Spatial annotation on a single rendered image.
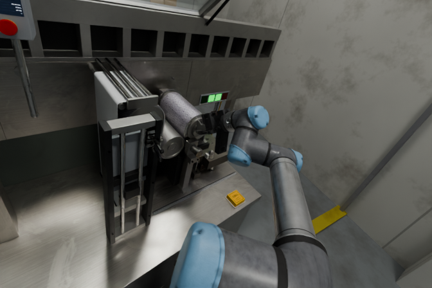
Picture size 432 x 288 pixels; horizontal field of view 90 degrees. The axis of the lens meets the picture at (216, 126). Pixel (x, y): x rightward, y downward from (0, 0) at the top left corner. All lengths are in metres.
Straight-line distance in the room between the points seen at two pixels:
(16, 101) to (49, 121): 0.13
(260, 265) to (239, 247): 0.04
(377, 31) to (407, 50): 0.32
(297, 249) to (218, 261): 0.14
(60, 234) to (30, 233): 0.10
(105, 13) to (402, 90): 2.37
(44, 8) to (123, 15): 0.25
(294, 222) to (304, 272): 0.11
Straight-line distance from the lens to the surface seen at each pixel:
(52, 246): 1.06
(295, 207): 0.49
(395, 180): 2.71
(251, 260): 0.35
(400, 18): 2.65
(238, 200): 1.18
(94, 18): 0.98
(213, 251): 0.34
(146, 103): 0.73
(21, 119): 1.09
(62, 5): 0.96
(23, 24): 0.63
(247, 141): 0.65
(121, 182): 0.77
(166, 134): 0.95
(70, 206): 1.15
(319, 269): 0.41
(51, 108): 1.08
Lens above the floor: 1.80
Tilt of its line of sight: 32 degrees down
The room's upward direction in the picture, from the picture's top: 16 degrees clockwise
